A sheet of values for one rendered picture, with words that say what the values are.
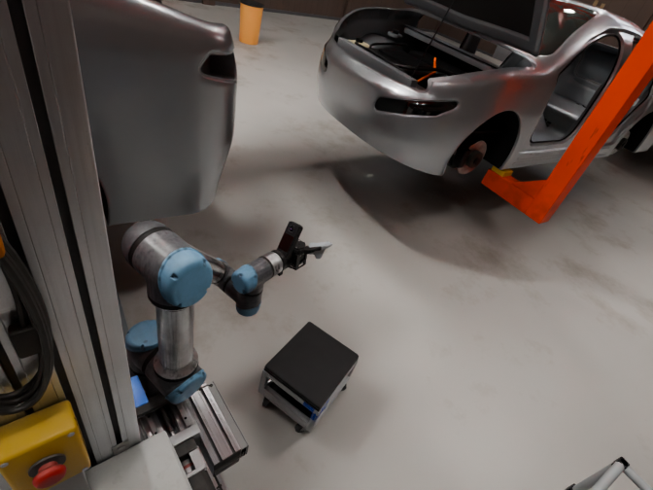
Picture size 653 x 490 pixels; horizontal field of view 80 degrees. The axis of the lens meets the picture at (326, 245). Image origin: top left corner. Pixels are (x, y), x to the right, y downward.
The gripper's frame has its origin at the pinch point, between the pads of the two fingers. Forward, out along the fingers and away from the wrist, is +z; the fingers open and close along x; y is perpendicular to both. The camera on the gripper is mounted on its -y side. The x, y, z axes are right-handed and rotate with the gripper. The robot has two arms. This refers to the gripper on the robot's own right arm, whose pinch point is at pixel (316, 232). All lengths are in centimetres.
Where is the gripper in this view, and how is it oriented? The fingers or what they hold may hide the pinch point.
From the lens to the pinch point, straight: 134.3
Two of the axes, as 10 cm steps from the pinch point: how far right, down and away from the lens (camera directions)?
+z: 6.0, -3.8, 7.0
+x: 7.9, 4.2, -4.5
